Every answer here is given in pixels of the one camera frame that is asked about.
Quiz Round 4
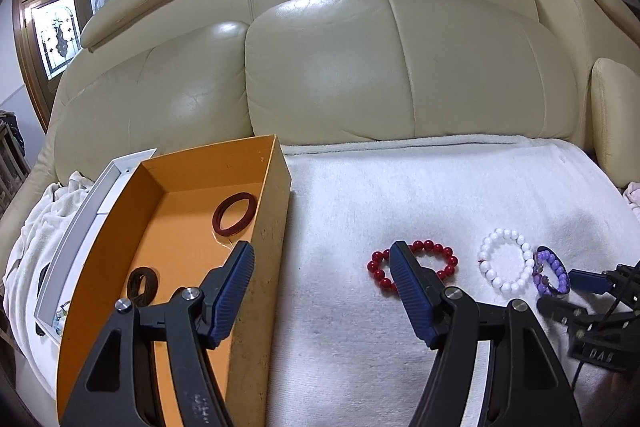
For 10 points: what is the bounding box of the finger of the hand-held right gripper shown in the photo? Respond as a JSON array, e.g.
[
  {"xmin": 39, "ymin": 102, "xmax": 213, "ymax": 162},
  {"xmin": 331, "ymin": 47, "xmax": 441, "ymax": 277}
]
[
  {"xmin": 567, "ymin": 261, "xmax": 640, "ymax": 303},
  {"xmin": 536, "ymin": 296, "xmax": 601, "ymax": 328}
]

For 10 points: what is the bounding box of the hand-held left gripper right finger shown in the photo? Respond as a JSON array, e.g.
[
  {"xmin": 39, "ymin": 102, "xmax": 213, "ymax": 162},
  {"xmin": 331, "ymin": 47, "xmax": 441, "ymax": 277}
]
[{"xmin": 389, "ymin": 241, "xmax": 583, "ymax": 427}]

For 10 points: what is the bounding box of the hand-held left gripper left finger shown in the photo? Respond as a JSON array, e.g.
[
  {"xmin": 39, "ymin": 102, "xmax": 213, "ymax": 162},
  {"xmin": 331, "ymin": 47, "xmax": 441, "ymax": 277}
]
[{"xmin": 59, "ymin": 241, "xmax": 256, "ymax": 427}]

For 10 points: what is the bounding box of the purple bead bracelet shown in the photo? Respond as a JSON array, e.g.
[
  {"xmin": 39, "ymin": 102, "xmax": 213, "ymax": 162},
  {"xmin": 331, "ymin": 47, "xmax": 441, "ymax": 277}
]
[{"xmin": 531, "ymin": 246, "xmax": 572, "ymax": 297}]

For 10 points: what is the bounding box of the orange cardboard box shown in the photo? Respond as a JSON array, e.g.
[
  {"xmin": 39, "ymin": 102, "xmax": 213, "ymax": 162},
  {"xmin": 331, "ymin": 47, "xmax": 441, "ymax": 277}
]
[{"xmin": 56, "ymin": 134, "xmax": 292, "ymax": 427}]

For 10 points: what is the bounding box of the red bead bracelet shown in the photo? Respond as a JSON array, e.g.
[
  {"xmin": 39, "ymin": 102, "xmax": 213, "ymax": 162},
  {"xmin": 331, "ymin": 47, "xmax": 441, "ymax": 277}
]
[{"xmin": 367, "ymin": 239, "xmax": 458, "ymax": 294}]

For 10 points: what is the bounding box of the white bead bracelet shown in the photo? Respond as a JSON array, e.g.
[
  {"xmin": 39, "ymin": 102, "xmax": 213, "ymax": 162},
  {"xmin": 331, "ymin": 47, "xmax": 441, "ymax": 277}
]
[{"xmin": 478, "ymin": 228, "xmax": 536, "ymax": 294}]

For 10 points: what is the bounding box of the dark cord bracelet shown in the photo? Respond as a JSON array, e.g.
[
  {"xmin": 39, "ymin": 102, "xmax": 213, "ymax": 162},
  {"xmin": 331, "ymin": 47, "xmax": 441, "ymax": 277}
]
[{"xmin": 127, "ymin": 266, "xmax": 159, "ymax": 308}]

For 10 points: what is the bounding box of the dark red bangle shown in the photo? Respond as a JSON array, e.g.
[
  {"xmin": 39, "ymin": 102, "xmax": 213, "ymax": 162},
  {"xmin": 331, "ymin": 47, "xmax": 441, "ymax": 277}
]
[{"xmin": 212, "ymin": 192, "xmax": 257, "ymax": 239}]

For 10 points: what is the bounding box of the pink cloth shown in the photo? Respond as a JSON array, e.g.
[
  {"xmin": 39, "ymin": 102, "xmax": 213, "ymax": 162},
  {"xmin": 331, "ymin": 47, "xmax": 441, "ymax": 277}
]
[{"xmin": 622, "ymin": 181, "xmax": 640, "ymax": 220}]

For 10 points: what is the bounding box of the white towel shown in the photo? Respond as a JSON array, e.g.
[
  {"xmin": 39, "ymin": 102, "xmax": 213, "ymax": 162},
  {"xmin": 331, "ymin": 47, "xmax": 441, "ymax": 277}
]
[{"xmin": 272, "ymin": 134, "xmax": 640, "ymax": 427}]

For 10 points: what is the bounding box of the white box lid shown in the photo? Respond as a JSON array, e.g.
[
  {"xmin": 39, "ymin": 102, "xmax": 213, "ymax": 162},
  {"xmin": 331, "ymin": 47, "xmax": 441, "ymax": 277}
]
[{"xmin": 34, "ymin": 148, "xmax": 158, "ymax": 340}]

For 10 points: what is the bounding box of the crumpled white blanket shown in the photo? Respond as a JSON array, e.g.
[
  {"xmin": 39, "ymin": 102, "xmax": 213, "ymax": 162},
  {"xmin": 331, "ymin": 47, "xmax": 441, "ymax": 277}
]
[{"xmin": 2, "ymin": 171, "xmax": 108, "ymax": 398}]

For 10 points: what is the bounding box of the cream leather sofa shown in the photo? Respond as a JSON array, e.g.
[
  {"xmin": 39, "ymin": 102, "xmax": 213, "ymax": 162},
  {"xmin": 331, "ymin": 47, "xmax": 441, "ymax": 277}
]
[{"xmin": 0, "ymin": 0, "xmax": 608, "ymax": 258}]

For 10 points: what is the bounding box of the cream leather armchair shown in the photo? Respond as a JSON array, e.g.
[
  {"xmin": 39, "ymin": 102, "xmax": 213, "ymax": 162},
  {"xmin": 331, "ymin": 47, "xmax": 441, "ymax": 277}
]
[{"xmin": 532, "ymin": 0, "xmax": 640, "ymax": 192}]

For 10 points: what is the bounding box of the wooden stained glass door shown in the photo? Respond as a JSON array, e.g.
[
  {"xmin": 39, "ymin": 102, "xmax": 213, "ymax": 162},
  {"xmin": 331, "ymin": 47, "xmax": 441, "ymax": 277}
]
[{"xmin": 12, "ymin": 0, "xmax": 137, "ymax": 132}]

